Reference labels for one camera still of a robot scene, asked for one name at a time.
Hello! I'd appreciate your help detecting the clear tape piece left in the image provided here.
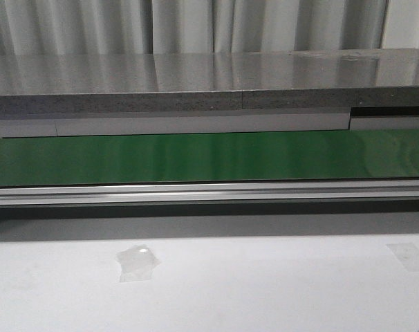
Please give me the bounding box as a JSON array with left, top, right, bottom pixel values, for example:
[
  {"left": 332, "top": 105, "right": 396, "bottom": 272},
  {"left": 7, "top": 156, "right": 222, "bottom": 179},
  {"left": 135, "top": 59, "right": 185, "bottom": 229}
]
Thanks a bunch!
[{"left": 115, "top": 245, "right": 160, "bottom": 283}]

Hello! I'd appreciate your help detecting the clear tape piece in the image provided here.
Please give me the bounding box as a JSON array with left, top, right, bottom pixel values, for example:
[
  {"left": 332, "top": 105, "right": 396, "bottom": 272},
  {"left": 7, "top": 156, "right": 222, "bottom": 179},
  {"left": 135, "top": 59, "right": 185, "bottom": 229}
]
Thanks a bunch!
[
  {"left": 115, "top": 245, "right": 160, "bottom": 283},
  {"left": 387, "top": 243, "right": 419, "bottom": 272}
]

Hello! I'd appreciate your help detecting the green conveyor belt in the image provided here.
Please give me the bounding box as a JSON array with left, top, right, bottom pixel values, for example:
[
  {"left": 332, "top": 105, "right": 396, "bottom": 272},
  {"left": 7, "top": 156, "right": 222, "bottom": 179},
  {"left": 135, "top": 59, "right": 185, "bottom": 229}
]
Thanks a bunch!
[{"left": 0, "top": 129, "right": 419, "bottom": 187}]

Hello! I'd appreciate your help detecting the grey stone countertop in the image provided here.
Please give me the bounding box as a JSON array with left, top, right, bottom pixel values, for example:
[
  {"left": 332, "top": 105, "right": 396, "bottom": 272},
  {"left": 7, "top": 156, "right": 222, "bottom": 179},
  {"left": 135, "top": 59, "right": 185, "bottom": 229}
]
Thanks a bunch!
[{"left": 0, "top": 48, "right": 419, "bottom": 138}]

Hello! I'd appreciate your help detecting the clear tape piece right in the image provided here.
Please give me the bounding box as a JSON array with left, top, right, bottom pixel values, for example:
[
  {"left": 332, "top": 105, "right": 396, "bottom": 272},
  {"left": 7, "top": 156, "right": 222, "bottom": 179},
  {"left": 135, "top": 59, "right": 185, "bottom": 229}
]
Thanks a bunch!
[{"left": 387, "top": 243, "right": 419, "bottom": 272}]

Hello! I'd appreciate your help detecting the white pleated curtain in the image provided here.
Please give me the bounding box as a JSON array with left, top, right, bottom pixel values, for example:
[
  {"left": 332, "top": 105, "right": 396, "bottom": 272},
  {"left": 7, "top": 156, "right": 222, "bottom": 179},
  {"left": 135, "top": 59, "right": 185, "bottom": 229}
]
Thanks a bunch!
[{"left": 0, "top": 1, "right": 419, "bottom": 55}]

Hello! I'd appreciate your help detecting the aluminium conveyor frame rail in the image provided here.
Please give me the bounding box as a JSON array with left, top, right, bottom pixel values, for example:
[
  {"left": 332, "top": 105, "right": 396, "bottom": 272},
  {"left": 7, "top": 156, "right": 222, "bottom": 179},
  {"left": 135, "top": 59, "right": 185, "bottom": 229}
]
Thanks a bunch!
[{"left": 0, "top": 178, "right": 419, "bottom": 207}]

